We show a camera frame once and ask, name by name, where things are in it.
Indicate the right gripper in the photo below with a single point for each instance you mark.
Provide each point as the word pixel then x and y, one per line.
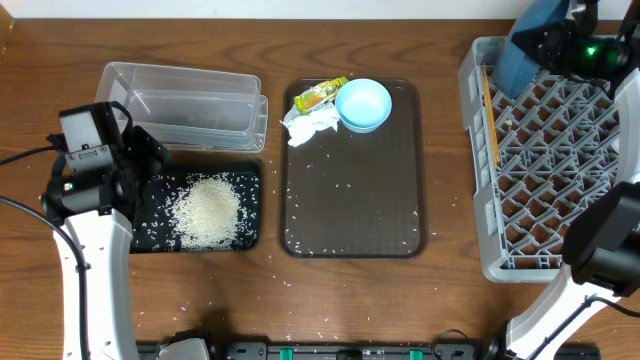
pixel 556 46

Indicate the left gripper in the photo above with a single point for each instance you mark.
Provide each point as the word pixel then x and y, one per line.
pixel 148 166

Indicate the dark blue plate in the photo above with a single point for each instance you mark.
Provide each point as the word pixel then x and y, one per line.
pixel 514 70

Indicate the pile of white rice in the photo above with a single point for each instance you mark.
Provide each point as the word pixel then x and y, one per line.
pixel 205 212

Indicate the white tissue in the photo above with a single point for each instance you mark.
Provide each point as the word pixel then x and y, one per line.
pixel 301 128

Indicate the green yellow snack wrapper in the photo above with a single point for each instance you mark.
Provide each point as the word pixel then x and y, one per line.
pixel 319 94

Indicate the light blue bowl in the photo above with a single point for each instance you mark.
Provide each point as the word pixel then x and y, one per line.
pixel 363 105

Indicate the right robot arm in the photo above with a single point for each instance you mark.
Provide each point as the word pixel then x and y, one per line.
pixel 601 247

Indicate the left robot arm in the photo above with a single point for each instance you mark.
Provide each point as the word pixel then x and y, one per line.
pixel 91 199

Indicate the grey dishwasher rack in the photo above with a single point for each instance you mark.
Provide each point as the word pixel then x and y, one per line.
pixel 539 161

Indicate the black plastic bin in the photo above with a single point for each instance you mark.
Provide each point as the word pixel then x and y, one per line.
pixel 200 210

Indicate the clear plastic bin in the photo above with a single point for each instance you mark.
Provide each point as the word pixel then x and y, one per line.
pixel 190 109

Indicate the brown serving tray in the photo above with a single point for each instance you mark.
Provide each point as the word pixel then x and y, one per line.
pixel 352 195

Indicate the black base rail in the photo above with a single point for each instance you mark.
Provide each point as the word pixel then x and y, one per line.
pixel 263 351

